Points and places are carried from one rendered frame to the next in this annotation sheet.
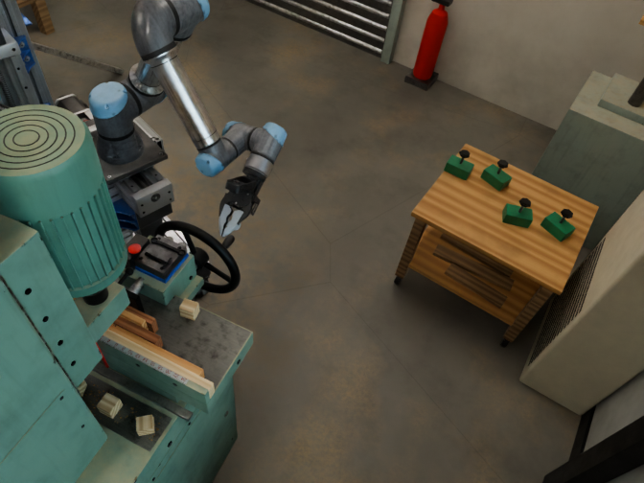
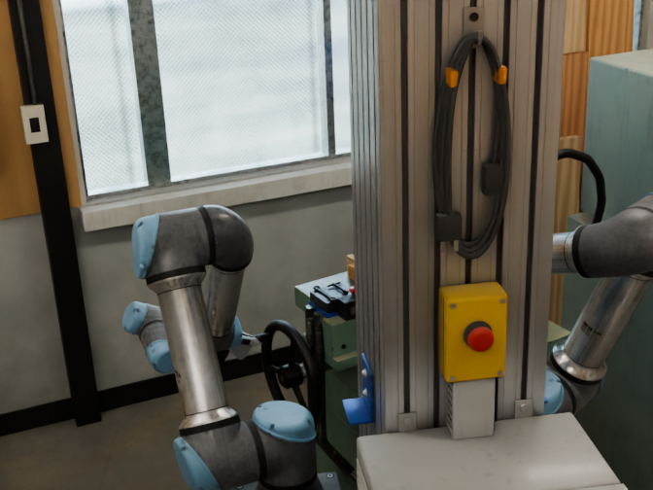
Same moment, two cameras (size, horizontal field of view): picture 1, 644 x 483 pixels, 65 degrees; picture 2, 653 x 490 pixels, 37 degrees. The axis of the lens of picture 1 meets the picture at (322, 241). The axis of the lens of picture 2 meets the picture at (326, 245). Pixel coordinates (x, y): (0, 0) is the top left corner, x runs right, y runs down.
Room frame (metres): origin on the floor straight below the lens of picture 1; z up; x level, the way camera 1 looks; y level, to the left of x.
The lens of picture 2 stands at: (2.38, 1.88, 2.06)
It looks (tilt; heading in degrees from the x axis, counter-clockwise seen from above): 23 degrees down; 223
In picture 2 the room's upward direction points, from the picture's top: 2 degrees counter-clockwise
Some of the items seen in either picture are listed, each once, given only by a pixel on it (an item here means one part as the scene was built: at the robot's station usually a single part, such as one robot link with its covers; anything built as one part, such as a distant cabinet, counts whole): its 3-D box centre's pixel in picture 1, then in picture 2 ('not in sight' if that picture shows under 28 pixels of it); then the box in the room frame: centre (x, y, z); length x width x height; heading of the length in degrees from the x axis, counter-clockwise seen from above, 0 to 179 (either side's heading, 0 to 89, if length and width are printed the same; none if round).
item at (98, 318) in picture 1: (94, 312); not in sight; (0.52, 0.47, 1.03); 0.14 x 0.07 x 0.09; 162
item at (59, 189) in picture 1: (57, 208); not in sight; (0.54, 0.46, 1.35); 0.18 x 0.18 x 0.31
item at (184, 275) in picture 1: (158, 272); (341, 324); (0.73, 0.41, 0.91); 0.15 x 0.14 x 0.09; 72
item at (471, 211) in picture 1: (490, 239); not in sight; (1.59, -0.76, 0.32); 0.66 x 0.57 x 0.64; 63
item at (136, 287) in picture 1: (133, 290); not in sight; (0.64, 0.44, 0.95); 0.09 x 0.07 x 0.09; 72
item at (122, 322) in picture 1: (119, 324); not in sight; (0.56, 0.45, 0.92); 0.23 x 0.02 x 0.04; 72
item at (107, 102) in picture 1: (112, 108); (282, 440); (1.27, 0.73, 0.98); 0.13 x 0.12 x 0.14; 155
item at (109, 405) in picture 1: (109, 405); not in sight; (0.40, 0.43, 0.82); 0.04 x 0.04 x 0.04; 74
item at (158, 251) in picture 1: (152, 254); (340, 299); (0.73, 0.41, 0.99); 0.13 x 0.11 x 0.06; 72
